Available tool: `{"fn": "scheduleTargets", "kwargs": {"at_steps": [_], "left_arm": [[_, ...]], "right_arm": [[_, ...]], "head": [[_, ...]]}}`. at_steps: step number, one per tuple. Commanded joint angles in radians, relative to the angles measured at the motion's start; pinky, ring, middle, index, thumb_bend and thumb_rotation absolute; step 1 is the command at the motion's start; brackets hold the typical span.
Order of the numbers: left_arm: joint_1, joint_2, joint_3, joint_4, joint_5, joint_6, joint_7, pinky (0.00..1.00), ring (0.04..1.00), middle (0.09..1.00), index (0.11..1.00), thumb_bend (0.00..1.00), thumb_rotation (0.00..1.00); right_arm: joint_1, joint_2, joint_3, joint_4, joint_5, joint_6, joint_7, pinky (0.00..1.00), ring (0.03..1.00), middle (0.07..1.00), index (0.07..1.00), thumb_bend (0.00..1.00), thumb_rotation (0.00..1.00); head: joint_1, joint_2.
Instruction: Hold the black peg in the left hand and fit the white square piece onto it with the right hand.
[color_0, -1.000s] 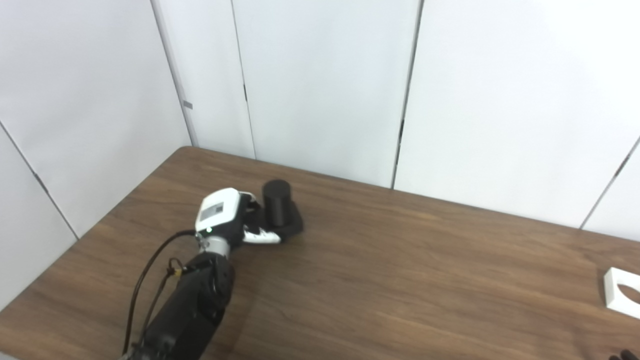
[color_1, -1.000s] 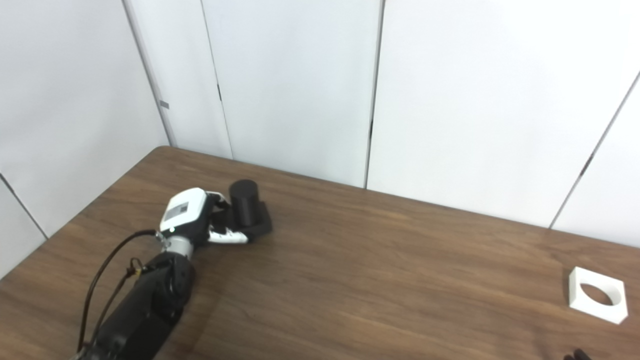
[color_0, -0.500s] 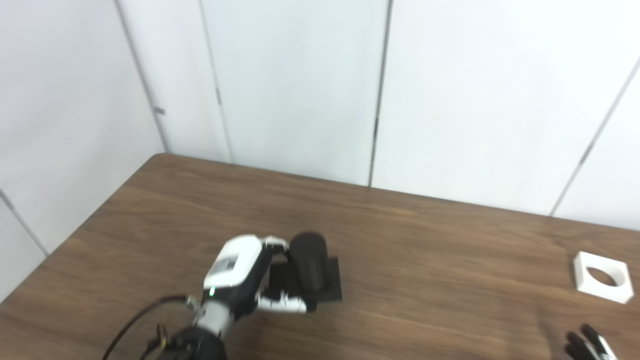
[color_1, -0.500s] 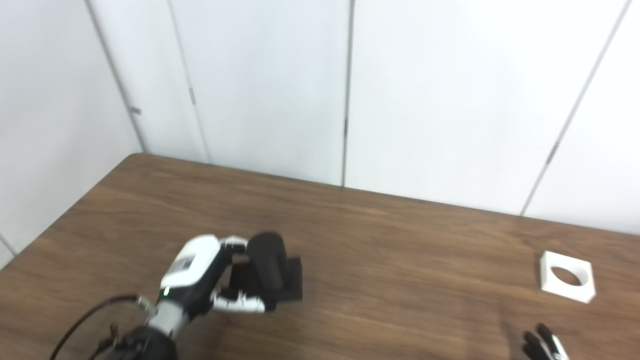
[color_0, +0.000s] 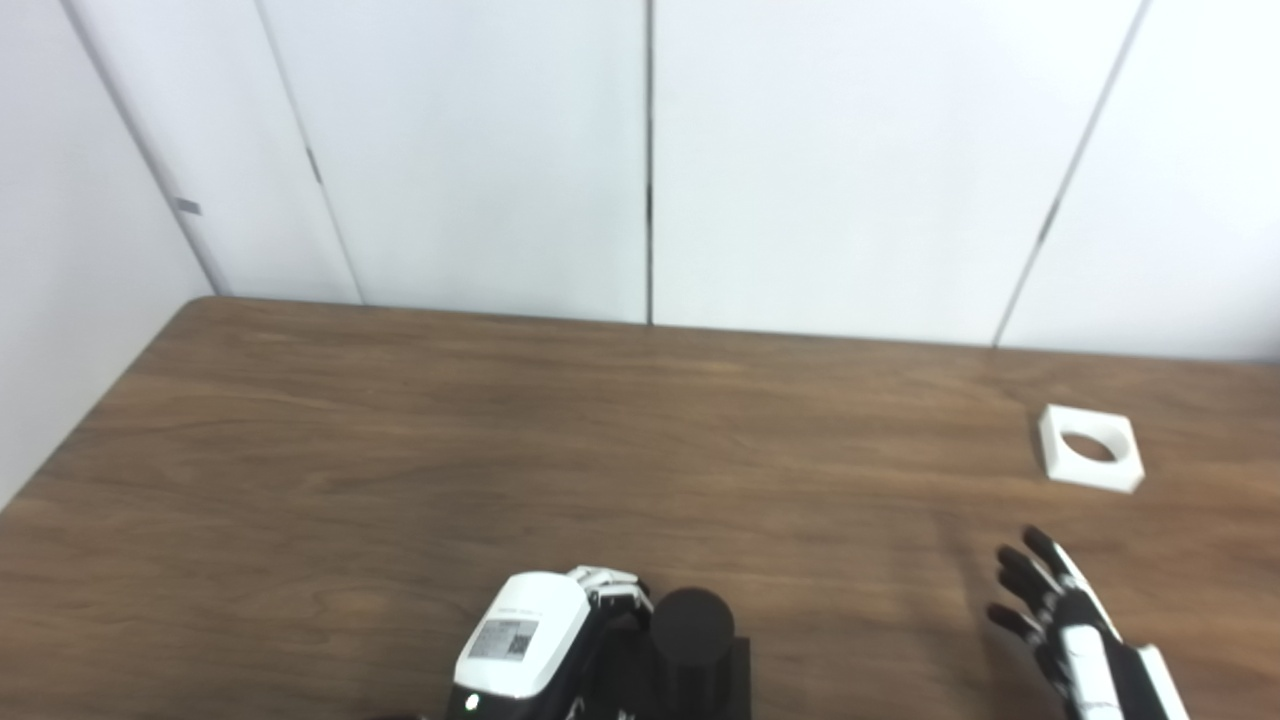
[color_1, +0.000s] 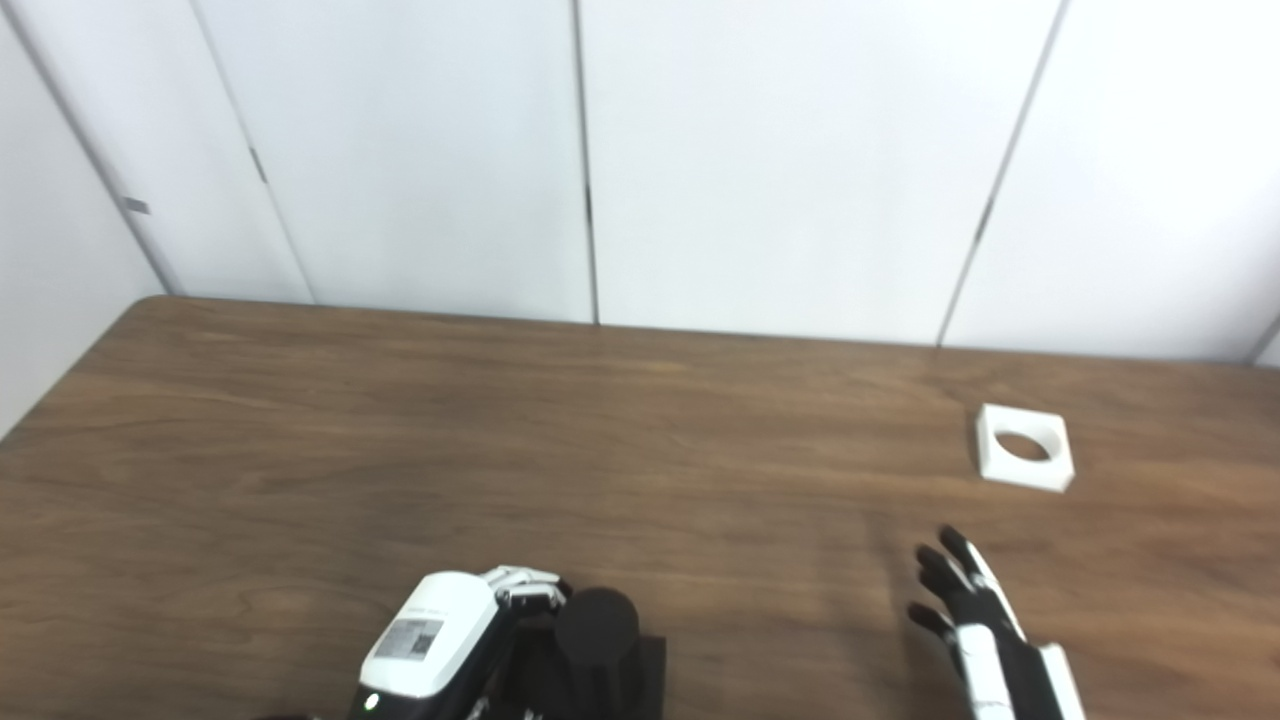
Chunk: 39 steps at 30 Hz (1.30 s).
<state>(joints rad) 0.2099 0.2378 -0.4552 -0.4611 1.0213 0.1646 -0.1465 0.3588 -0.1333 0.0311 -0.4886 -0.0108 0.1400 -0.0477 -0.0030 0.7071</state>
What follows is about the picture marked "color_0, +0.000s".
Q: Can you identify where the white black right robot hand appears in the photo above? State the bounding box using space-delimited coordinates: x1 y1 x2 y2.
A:
987 527 1191 720

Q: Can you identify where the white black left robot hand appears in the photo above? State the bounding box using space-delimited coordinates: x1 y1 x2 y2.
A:
445 566 656 720

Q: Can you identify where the black peg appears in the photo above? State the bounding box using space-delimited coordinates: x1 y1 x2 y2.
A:
600 588 753 720

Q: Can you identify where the white square piece with hole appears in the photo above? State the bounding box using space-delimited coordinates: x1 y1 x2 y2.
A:
1038 404 1146 495

